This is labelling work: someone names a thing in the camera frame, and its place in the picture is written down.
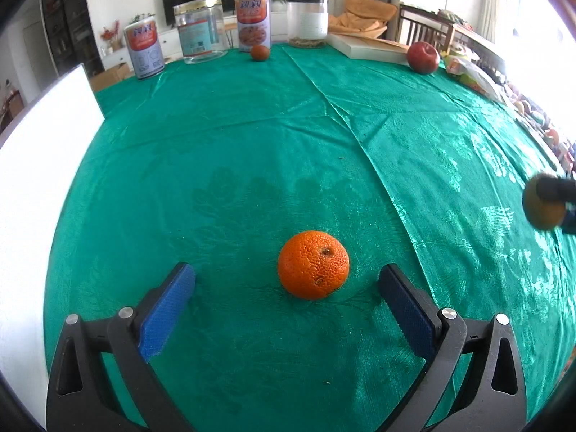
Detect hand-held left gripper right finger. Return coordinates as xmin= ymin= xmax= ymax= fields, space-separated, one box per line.
xmin=379 ymin=263 xmax=528 ymax=432

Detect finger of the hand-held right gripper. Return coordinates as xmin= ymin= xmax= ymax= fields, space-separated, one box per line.
xmin=560 ymin=202 xmax=576 ymax=235
xmin=535 ymin=175 xmax=576 ymax=202

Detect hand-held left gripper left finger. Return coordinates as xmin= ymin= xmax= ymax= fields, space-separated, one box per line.
xmin=46 ymin=262 xmax=197 ymax=432

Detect brown-green pear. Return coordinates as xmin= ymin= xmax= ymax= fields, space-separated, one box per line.
xmin=522 ymin=173 xmax=572 ymax=231

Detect orange tangerine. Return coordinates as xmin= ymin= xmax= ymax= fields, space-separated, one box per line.
xmin=277 ymin=230 xmax=350 ymax=300

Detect tray of assorted items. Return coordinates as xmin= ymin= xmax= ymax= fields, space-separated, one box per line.
xmin=508 ymin=94 xmax=576 ymax=176

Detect plastic snack bag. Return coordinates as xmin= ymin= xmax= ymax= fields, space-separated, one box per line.
xmin=443 ymin=51 xmax=509 ymax=102

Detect red apple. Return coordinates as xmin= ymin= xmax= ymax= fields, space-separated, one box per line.
xmin=407 ymin=41 xmax=440 ymax=75

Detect green tablecloth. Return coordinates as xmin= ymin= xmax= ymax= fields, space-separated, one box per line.
xmin=42 ymin=42 xmax=576 ymax=432

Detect dark wooden bench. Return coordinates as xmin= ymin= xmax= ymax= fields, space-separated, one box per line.
xmin=398 ymin=4 xmax=507 ymax=77

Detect brown cardboard box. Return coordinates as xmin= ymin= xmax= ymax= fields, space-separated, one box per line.
xmin=89 ymin=64 xmax=132 ymax=93

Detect flat white box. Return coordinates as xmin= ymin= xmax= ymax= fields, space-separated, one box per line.
xmin=326 ymin=32 xmax=412 ymax=66

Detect red-label tin can left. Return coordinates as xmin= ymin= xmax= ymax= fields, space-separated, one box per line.
xmin=124 ymin=19 xmax=165 ymax=81

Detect orange lounge chair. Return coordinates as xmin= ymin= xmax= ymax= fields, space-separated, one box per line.
xmin=328 ymin=0 xmax=399 ymax=40

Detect red flowers in vase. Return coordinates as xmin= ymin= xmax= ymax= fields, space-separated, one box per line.
xmin=100 ymin=20 xmax=122 ymax=52

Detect clear jar with blue label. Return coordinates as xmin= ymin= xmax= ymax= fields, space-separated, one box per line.
xmin=174 ymin=0 xmax=229 ymax=64

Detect red label tin can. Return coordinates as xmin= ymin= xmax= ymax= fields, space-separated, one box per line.
xmin=235 ymin=0 xmax=273 ymax=52

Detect clear jar with black lid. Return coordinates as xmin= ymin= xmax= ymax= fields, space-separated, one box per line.
xmin=287 ymin=0 xmax=329 ymax=49

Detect dark tall cabinet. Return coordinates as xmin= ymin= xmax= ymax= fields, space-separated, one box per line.
xmin=40 ymin=0 xmax=105 ymax=77

